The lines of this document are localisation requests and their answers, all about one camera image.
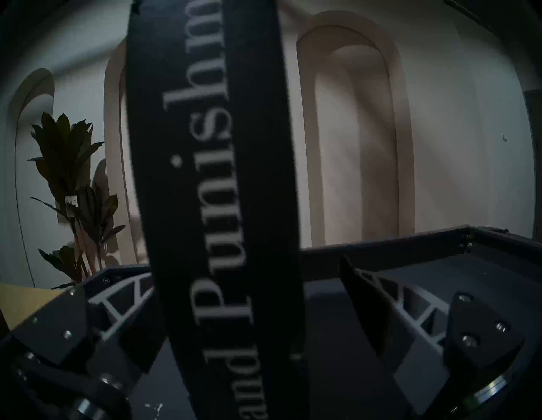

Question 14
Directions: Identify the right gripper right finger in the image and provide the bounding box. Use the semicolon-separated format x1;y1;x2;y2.
339;254;525;415

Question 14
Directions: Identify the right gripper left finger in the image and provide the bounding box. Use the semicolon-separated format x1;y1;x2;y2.
9;270;166;375

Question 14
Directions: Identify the black Crime and Punishment book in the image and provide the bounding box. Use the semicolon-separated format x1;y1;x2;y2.
126;0;312;420

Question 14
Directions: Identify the black metal utility cart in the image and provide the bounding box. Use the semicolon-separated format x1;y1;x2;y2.
85;226;542;420

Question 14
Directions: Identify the tall dark green plant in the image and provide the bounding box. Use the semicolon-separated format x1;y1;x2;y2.
28;112;126;290

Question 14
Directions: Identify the dark door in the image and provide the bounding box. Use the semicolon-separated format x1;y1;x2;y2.
524;90;542;244

